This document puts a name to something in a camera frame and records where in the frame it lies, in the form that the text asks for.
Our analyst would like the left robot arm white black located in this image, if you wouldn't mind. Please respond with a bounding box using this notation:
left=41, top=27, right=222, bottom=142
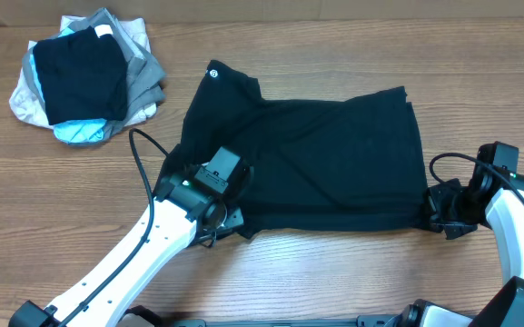
left=8, top=165, right=252, bottom=327

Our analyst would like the folded grey shirt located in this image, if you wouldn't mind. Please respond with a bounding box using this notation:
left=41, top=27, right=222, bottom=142
left=20, top=7, right=165, bottom=146

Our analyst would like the folded light blue shirt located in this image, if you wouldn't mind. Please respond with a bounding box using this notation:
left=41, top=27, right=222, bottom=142
left=28, top=51, right=107, bottom=144

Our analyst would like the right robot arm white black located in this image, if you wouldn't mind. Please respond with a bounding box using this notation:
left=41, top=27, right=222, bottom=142
left=386, top=173, right=524, bottom=327

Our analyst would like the folded black shirt on pile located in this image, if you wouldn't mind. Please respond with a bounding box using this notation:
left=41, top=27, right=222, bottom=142
left=32, top=26, right=128, bottom=125

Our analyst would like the black t-shirt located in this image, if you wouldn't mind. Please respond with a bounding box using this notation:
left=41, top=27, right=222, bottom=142
left=161, top=60, right=428, bottom=237

